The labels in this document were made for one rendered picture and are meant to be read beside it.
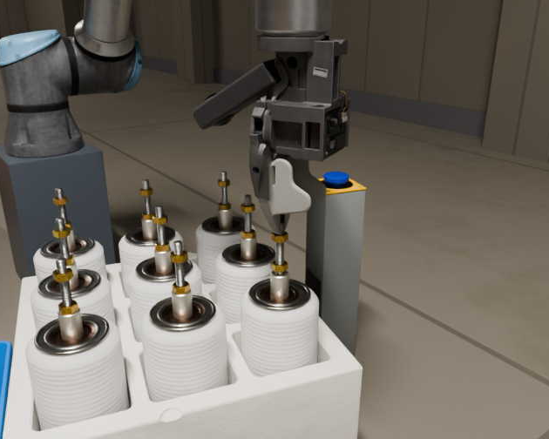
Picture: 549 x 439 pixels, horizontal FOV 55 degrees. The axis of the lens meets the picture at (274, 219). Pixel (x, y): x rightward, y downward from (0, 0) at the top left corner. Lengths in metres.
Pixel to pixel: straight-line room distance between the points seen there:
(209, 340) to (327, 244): 0.31
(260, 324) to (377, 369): 0.38
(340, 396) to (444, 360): 0.37
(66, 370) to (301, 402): 0.26
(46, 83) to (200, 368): 0.71
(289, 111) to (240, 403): 0.32
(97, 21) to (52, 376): 0.71
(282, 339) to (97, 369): 0.20
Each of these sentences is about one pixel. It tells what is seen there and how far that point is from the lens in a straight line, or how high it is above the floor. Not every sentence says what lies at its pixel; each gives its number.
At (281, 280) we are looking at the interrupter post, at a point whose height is 0.28.
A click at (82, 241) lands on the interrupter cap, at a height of 0.25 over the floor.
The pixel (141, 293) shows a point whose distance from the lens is 0.70.
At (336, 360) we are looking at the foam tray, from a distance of 0.67.
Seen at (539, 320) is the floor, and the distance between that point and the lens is 1.19.
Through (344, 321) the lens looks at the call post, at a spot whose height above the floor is 0.08.
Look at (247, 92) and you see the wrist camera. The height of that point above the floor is 0.49.
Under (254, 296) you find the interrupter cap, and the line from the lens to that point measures 0.64.
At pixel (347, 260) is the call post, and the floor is 0.19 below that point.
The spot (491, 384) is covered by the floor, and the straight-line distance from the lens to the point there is 0.98.
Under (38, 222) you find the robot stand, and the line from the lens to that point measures 1.16.
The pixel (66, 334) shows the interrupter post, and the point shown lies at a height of 0.26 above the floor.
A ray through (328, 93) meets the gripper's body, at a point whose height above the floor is 0.50.
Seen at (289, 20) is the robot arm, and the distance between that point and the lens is 0.52.
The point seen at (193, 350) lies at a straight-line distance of 0.59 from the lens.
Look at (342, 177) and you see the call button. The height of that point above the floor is 0.33.
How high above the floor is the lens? 0.57
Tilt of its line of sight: 22 degrees down
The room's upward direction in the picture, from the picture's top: straight up
